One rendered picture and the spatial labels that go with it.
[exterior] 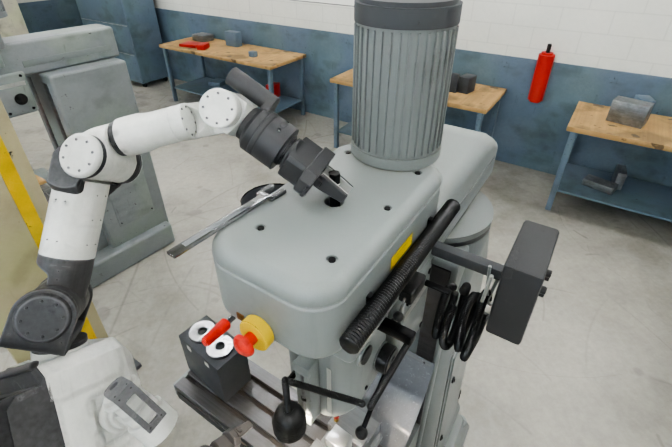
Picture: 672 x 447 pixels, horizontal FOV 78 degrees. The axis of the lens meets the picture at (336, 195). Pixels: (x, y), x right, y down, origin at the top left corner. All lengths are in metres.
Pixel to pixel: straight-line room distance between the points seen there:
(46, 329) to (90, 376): 0.12
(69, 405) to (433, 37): 0.88
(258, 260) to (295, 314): 0.10
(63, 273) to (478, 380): 2.45
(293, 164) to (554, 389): 2.55
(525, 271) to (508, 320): 0.14
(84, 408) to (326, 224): 0.52
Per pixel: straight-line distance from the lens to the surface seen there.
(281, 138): 0.71
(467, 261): 1.07
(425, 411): 1.77
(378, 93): 0.81
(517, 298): 0.98
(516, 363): 3.05
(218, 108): 0.72
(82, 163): 0.82
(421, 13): 0.77
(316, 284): 0.60
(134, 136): 0.81
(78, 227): 0.86
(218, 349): 1.54
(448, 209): 0.92
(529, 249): 1.00
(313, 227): 0.70
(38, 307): 0.85
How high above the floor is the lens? 2.31
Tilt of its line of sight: 33 degrees down
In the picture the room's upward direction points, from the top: straight up
